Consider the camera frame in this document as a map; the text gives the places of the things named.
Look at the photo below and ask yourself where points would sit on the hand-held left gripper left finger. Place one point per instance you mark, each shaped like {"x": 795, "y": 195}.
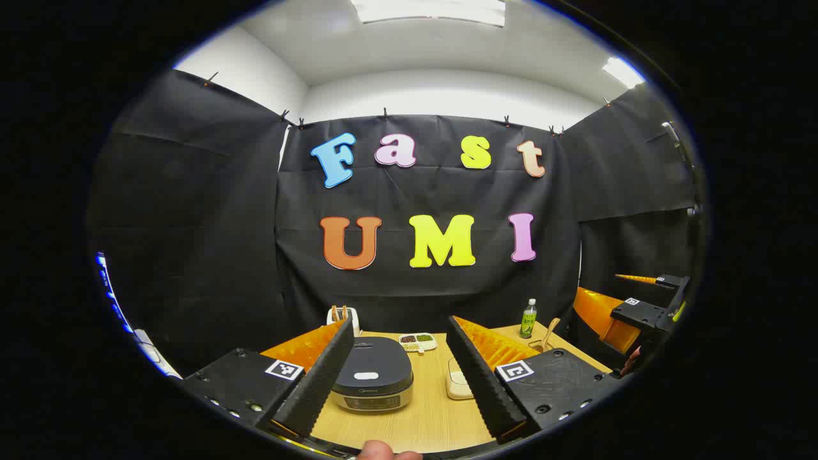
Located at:
{"x": 319, "y": 383}

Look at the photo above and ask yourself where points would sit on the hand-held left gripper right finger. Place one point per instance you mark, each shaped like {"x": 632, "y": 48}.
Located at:
{"x": 479, "y": 383}

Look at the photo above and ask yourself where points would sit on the computer monitor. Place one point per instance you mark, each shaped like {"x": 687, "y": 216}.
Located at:
{"x": 102, "y": 265}

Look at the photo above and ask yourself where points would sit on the white divided bean dish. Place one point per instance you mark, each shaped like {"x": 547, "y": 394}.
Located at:
{"x": 418, "y": 342}

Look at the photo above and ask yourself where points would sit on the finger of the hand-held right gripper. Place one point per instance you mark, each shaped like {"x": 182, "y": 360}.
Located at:
{"x": 674, "y": 281}
{"x": 642, "y": 315}

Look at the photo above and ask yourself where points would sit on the wooden spoon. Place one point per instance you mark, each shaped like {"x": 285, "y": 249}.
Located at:
{"x": 551, "y": 329}

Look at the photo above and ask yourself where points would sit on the row of small cloth clips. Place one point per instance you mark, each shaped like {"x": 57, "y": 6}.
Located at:
{"x": 385, "y": 114}

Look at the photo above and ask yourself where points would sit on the white toaster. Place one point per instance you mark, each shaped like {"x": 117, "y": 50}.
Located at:
{"x": 353, "y": 322}

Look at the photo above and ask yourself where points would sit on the black backdrop cloth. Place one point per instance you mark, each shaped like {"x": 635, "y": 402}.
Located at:
{"x": 223, "y": 223}

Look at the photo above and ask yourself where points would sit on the ceiling light panel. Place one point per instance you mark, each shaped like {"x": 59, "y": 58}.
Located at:
{"x": 623, "y": 71}
{"x": 428, "y": 11}

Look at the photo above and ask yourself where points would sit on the white side table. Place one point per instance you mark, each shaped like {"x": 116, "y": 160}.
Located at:
{"x": 156, "y": 358}

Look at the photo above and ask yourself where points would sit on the dark grey rice cooker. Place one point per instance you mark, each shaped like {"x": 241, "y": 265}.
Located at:
{"x": 374, "y": 364}

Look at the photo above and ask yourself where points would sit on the clear rice tray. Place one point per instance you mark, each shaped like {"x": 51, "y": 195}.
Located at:
{"x": 457, "y": 383}

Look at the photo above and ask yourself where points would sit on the green label drink bottle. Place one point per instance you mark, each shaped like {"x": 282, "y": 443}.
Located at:
{"x": 528, "y": 322}

